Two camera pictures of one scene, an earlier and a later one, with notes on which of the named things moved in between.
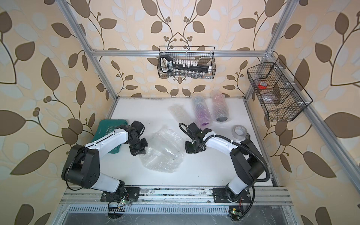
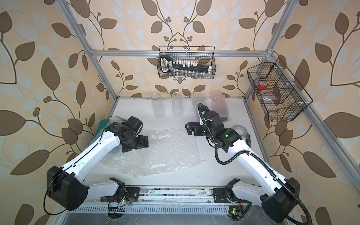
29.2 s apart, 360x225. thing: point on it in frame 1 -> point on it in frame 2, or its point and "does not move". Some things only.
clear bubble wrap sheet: (165, 152) -> (101, 126)
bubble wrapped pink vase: (220, 106) does not move
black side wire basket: (281, 97) does not move
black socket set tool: (167, 64) does not move
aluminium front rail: (174, 196) does not move
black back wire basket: (188, 62) does not move
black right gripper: (189, 150) -> (198, 125)
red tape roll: (262, 85) does not move
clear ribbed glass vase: (165, 145) -> (159, 108)
